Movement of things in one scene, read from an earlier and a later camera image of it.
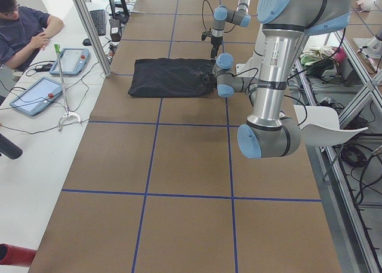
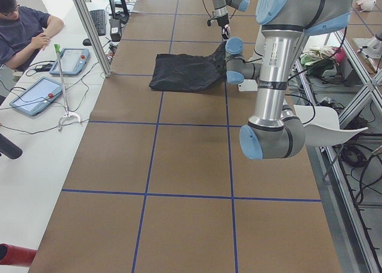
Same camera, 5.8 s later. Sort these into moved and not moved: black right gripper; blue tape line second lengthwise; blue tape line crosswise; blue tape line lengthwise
Moved: black right gripper
Not moved: blue tape line lengthwise; blue tape line crosswise; blue tape line second lengthwise
